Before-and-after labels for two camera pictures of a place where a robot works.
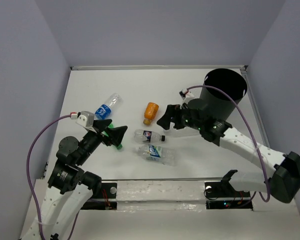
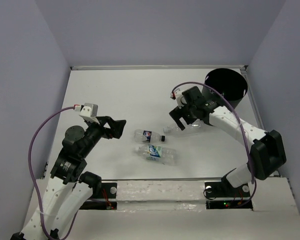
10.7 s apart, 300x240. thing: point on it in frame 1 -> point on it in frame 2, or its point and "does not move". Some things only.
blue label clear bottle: (113, 101) -> (197, 128)
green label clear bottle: (166, 155) does not move
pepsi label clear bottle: (145, 136) does not move
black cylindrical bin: (217, 104) does not move
